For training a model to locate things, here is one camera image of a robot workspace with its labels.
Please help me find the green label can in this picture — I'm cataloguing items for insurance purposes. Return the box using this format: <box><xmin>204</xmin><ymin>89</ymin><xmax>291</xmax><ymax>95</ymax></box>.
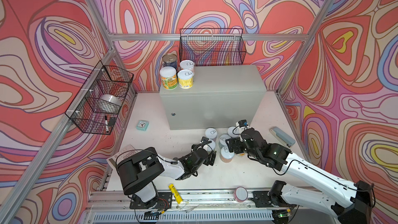
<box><xmin>204</xmin><ymin>140</ymin><xmax>216</xmax><ymax>154</ymax></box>

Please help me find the yellow label can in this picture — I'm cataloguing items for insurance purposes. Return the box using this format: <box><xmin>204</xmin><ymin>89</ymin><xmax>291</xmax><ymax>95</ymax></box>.
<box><xmin>177</xmin><ymin>69</ymin><xmax>194</xmax><ymax>89</ymax></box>
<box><xmin>236</xmin><ymin>152</ymin><xmax>246</xmax><ymax>157</ymax></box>

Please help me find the green yellow peach can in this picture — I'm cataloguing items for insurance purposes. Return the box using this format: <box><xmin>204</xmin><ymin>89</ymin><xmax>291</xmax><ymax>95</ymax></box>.
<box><xmin>160</xmin><ymin>66</ymin><xmax>178</xmax><ymax>90</ymax></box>

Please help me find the pink label can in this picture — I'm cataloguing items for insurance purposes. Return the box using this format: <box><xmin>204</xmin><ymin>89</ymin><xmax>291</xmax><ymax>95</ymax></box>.
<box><xmin>179</xmin><ymin>60</ymin><xmax>195</xmax><ymax>72</ymax></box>

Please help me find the dark blue tin can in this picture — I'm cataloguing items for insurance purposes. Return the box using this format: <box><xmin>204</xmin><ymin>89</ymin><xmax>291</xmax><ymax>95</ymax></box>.
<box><xmin>162</xmin><ymin>54</ymin><xmax>178</xmax><ymax>69</ymax></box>

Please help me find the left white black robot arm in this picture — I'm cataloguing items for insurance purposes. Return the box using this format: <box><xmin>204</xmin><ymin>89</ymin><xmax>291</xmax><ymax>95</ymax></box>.
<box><xmin>114</xmin><ymin>141</ymin><xmax>217</xmax><ymax>203</ymax></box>

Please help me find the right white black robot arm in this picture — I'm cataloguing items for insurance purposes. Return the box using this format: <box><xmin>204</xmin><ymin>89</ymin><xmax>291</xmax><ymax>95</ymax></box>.
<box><xmin>226</xmin><ymin>127</ymin><xmax>376</xmax><ymax>224</ymax></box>

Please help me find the back right white lid can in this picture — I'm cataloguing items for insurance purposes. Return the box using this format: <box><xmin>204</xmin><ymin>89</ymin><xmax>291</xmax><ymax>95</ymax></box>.
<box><xmin>227</xmin><ymin>127</ymin><xmax>239</xmax><ymax>138</ymax></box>

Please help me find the white lid can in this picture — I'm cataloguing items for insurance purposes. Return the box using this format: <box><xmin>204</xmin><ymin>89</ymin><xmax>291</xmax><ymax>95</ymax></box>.
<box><xmin>219</xmin><ymin>134</ymin><xmax>231</xmax><ymax>148</ymax></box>
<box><xmin>227</xmin><ymin>127</ymin><xmax>239</xmax><ymax>138</ymax></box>

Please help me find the center white lid can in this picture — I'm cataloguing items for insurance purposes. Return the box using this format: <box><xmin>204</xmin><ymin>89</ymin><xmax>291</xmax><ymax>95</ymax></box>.
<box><xmin>219</xmin><ymin>134</ymin><xmax>231</xmax><ymax>148</ymax></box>

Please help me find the back left pink can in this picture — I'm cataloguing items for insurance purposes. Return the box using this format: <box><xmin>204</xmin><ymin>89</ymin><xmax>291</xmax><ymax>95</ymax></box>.
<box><xmin>205</xmin><ymin>128</ymin><xmax>218</xmax><ymax>142</ymax></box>

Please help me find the yellow glue tube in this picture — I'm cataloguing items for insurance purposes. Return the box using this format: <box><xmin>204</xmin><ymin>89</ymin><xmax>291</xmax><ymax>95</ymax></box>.
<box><xmin>169</xmin><ymin>184</ymin><xmax>183</xmax><ymax>204</ymax></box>

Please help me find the pink tape roll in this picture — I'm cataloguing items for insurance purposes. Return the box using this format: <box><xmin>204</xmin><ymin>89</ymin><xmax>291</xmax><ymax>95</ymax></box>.
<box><xmin>233</xmin><ymin>187</ymin><xmax>248</xmax><ymax>203</ymax></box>

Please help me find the grey metal cabinet box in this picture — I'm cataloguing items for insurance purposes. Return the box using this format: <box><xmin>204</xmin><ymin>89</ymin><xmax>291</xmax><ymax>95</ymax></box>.
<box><xmin>160</xmin><ymin>65</ymin><xmax>266</xmax><ymax>130</ymax></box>

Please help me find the grey stapler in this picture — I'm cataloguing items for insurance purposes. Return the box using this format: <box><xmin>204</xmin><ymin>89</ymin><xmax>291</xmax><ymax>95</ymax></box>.
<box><xmin>269</xmin><ymin>127</ymin><xmax>296</xmax><ymax>147</ymax></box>

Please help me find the pink calculator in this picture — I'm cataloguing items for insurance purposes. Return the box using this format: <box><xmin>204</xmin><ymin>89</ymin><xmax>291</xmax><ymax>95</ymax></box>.
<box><xmin>107</xmin><ymin>145</ymin><xmax>138</xmax><ymax>170</ymax></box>

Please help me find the silver tape roll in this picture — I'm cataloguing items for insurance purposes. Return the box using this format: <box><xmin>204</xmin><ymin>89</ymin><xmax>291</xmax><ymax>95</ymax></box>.
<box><xmin>98</xmin><ymin>94</ymin><xmax>122</xmax><ymax>114</ymax></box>

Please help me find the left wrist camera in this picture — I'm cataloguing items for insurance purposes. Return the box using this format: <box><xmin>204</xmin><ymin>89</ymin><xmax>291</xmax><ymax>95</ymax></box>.
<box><xmin>201</xmin><ymin>136</ymin><xmax>209</xmax><ymax>145</ymax></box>

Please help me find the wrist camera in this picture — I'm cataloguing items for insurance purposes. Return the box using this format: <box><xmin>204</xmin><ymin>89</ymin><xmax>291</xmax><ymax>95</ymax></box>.
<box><xmin>237</xmin><ymin>119</ymin><xmax>248</xmax><ymax>128</ymax></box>
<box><xmin>201</xmin><ymin>136</ymin><xmax>209</xmax><ymax>145</ymax></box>

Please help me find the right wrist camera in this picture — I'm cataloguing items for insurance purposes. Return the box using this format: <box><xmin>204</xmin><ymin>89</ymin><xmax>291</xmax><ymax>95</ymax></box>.
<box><xmin>237</xmin><ymin>119</ymin><xmax>248</xmax><ymax>128</ymax></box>

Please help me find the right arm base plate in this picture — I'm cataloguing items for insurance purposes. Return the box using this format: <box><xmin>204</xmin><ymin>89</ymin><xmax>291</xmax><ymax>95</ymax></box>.
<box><xmin>249</xmin><ymin>191</ymin><xmax>297</xmax><ymax>209</ymax></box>

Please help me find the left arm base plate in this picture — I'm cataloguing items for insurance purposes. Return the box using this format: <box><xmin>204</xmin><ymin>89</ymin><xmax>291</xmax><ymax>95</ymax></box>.
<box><xmin>130</xmin><ymin>192</ymin><xmax>173</xmax><ymax>211</ymax></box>

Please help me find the back black wire basket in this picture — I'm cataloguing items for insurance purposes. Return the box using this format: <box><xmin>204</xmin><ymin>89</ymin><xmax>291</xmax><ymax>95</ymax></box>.
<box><xmin>179</xmin><ymin>27</ymin><xmax>247</xmax><ymax>66</ymax></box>

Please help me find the black wire basket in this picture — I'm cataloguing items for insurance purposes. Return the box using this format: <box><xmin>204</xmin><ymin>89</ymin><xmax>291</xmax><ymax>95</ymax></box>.
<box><xmin>65</xmin><ymin>61</ymin><xmax>134</xmax><ymax>135</ymax></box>
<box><xmin>179</xmin><ymin>27</ymin><xmax>247</xmax><ymax>66</ymax></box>

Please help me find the left black wire basket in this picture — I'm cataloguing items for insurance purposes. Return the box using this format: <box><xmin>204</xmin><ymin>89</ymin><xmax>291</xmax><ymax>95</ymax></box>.
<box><xmin>65</xmin><ymin>61</ymin><xmax>134</xmax><ymax>135</ymax></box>

